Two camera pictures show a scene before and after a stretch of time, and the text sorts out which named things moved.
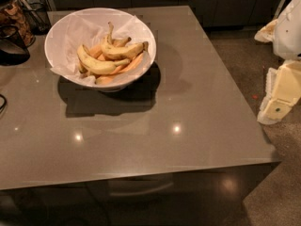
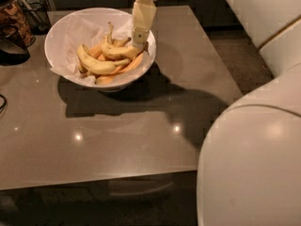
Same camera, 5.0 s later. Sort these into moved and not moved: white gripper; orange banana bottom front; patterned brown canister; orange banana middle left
Moved: white gripper
Not moved: patterned brown canister; orange banana bottom front; orange banana middle left
